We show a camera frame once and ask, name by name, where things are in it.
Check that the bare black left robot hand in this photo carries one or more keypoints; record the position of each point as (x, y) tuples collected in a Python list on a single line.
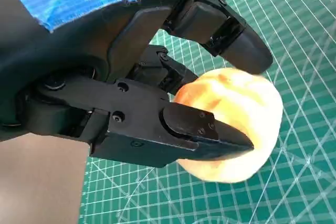
[(78, 64)]

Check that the round toy bread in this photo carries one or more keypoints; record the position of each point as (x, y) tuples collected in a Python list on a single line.
[(236, 98)]

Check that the green cutting mat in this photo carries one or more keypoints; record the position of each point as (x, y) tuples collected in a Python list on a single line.
[(288, 24)]

